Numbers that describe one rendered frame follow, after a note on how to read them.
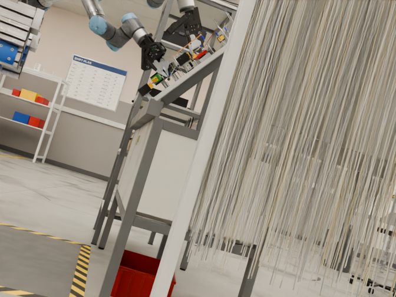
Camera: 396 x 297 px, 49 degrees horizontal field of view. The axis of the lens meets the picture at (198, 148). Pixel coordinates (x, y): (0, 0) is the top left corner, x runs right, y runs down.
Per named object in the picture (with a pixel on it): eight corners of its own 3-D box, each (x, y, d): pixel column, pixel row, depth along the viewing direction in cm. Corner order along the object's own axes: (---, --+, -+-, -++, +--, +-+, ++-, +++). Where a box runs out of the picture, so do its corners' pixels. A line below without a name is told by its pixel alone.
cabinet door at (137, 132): (119, 197, 229) (142, 125, 231) (116, 188, 282) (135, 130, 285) (123, 198, 229) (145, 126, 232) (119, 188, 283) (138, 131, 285)
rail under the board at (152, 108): (145, 113, 173) (150, 98, 173) (129, 128, 288) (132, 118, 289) (159, 117, 174) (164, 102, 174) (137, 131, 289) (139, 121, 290)
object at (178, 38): (161, 40, 305) (169, 15, 306) (156, 48, 328) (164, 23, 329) (201, 55, 312) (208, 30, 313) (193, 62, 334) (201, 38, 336)
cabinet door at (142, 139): (123, 210, 175) (152, 117, 178) (118, 196, 228) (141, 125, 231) (129, 212, 175) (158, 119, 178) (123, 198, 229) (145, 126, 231)
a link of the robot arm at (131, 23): (124, 25, 216) (137, 13, 214) (136, 42, 214) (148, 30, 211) (116, 20, 209) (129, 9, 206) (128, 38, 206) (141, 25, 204)
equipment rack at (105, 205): (89, 243, 286) (172, -18, 299) (92, 227, 345) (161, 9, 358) (162, 263, 296) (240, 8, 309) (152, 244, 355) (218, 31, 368)
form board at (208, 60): (135, 121, 289) (134, 118, 289) (252, 35, 306) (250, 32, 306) (156, 101, 174) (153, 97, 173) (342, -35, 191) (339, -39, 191)
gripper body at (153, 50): (155, 53, 199) (141, 34, 202) (148, 66, 205) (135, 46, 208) (168, 50, 204) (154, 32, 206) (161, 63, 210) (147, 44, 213)
